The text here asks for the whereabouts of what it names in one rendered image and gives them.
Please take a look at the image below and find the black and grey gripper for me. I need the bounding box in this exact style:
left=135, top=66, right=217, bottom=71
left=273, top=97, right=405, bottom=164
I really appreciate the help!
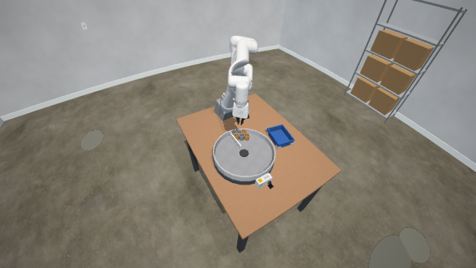
left=232, top=101, right=249, bottom=125

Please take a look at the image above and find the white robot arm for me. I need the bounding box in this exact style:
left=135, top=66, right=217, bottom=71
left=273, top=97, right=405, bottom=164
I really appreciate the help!
left=221, top=36, right=258, bottom=110

